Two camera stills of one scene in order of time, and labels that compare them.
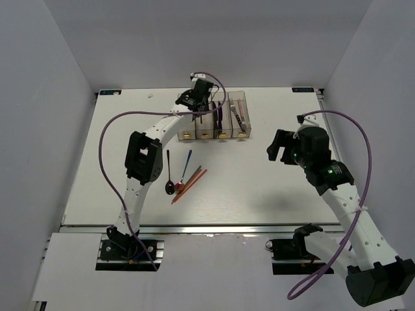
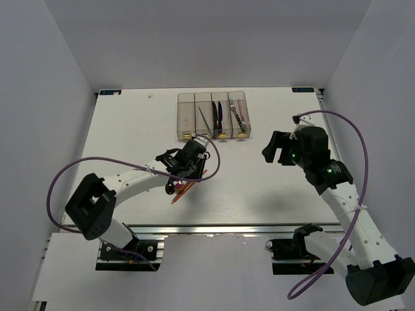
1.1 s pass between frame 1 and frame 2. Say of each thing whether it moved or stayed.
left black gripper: moved
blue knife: stayed
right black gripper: stayed
